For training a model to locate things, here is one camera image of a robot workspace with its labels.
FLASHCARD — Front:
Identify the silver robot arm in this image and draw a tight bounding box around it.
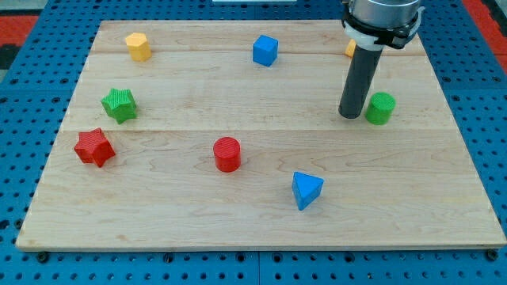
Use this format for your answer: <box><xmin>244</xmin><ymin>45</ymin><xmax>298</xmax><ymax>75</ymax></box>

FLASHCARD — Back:
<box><xmin>341</xmin><ymin>0</ymin><xmax>425</xmax><ymax>51</ymax></box>

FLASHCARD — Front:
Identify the blue triangle block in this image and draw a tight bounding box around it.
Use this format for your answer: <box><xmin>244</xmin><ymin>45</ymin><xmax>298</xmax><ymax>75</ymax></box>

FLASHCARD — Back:
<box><xmin>292</xmin><ymin>172</ymin><xmax>324</xmax><ymax>211</ymax></box>

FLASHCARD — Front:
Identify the red cylinder block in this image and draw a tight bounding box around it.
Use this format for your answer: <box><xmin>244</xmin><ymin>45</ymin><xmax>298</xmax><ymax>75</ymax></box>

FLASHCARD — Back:
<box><xmin>213</xmin><ymin>137</ymin><xmax>241</xmax><ymax>173</ymax></box>

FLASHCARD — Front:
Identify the wooden board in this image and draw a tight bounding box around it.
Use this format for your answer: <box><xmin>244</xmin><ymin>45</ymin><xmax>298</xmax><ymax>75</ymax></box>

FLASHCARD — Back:
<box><xmin>16</xmin><ymin>20</ymin><xmax>506</xmax><ymax>252</ymax></box>

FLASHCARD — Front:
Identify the blue cube block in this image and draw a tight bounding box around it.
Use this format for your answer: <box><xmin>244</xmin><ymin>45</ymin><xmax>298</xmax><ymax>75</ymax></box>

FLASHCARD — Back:
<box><xmin>253</xmin><ymin>35</ymin><xmax>279</xmax><ymax>67</ymax></box>

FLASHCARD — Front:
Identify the green cylinder block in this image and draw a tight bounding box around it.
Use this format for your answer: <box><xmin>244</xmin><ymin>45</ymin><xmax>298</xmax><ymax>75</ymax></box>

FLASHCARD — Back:
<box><xmin>365</xmin><ymin>92</ymin><xmax>396</xmax><ymax>125</ymax></box>

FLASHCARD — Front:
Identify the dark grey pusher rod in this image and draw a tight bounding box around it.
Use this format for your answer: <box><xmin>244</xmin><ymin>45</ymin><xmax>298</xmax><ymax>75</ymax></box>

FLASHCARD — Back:
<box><xmin>338</xmin><ymin>46</ymin><xmax>383</xmax><ymax>119</ymax></box>

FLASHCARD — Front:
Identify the yellow block behind rod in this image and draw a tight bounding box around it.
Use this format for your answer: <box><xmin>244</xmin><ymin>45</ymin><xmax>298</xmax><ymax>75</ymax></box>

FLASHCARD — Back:
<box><xmin>345</xmin><ymin>39</ymin><xmax>356</xmax><ymax>58</ymax></box>

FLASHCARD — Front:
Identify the green star block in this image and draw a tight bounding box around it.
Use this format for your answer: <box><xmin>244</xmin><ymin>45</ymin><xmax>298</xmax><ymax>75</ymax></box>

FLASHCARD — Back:
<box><xmin>101</xmin><ymin>88</ymin><xmax>137</xmax><ymax>124</ymax></box>

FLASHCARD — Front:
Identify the yellow hexagon block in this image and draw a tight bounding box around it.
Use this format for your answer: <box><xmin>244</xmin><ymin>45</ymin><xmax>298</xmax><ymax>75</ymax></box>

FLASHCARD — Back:
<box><xmin>125</xmin><ymin>32</ymin><xmax>152</xmax><ymax>62</ymax></box>

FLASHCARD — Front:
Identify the red star block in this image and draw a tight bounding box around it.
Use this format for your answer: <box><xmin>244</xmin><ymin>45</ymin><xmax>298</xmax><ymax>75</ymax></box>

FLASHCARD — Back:
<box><xmin>74</xmin><ymin>127</ymin><xmax>116</xmax><ymax>168</ymax></box>

